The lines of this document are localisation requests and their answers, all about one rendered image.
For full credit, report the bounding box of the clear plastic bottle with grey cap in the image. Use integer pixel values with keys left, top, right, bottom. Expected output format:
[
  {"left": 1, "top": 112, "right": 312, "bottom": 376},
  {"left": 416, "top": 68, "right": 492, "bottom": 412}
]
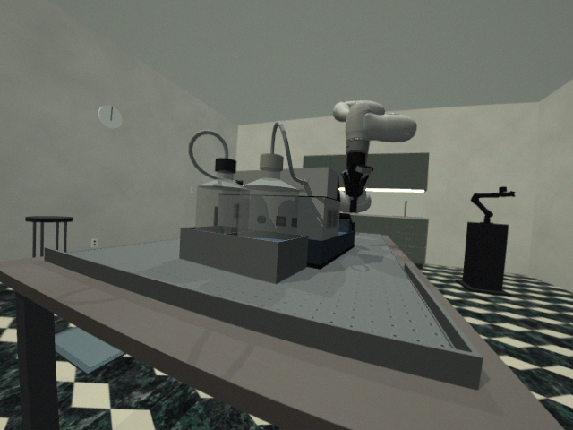
[{"left": 237, "top": 153, "right": 299, "bottom": 242}]

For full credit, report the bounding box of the clear plastic bottle with black cap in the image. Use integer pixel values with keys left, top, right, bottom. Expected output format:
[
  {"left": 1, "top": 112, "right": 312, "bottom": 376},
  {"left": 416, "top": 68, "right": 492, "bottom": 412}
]
[{"left": 195, "top": 158, "right": 241, "bottom": 234}]

